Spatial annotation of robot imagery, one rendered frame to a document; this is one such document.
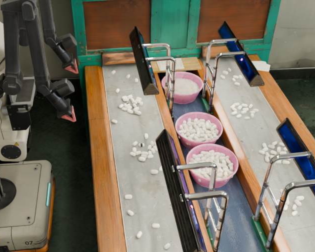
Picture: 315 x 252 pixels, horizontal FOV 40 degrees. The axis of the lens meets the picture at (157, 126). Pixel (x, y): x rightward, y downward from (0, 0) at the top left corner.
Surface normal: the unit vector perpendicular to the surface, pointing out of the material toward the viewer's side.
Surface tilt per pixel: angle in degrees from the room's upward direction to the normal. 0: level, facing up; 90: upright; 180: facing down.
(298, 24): 90
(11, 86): 90
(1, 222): 0
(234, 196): 0
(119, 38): 90
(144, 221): 0
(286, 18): 90
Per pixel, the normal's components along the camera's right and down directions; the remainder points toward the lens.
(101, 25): 0.18, 0.63
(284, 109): 0.02, -0.77
